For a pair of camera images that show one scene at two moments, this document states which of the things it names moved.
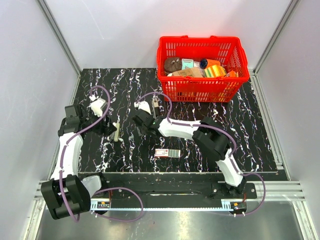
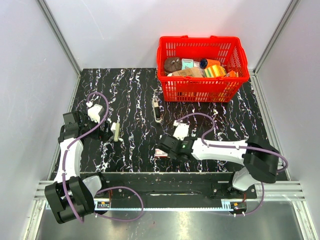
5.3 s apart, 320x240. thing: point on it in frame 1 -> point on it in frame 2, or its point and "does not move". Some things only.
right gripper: [138, 129] -> [169, 154]
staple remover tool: [156, 107] does not move
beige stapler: [117, 134] does not move
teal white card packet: [187, 63] does not move
